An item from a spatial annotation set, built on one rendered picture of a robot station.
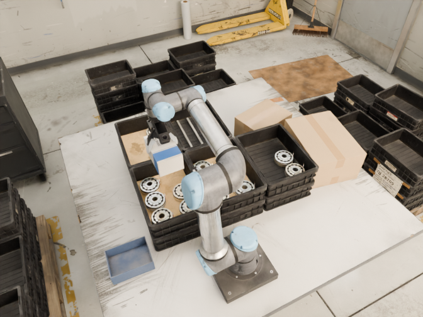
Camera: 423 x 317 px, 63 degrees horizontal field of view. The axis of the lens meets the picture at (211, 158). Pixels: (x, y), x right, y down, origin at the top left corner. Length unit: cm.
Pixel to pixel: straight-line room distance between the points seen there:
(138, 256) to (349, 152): 123
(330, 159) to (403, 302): 114
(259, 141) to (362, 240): 76
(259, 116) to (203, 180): 116
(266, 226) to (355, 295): 94
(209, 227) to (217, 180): 22
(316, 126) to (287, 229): 66
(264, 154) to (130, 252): 90
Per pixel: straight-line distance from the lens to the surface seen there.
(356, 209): 201
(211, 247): 136
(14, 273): 236
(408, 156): 277
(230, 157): 117
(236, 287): 162
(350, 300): 253
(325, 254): 181
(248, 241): 145
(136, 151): 205
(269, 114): 222
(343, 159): 195
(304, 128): 208
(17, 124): 287
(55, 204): 308
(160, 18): 499
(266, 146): 204
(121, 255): 179
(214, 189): 111
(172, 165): 157
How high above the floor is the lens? 222
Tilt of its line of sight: 45 degrees down
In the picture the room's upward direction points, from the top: 2 degrees counter-clockwise
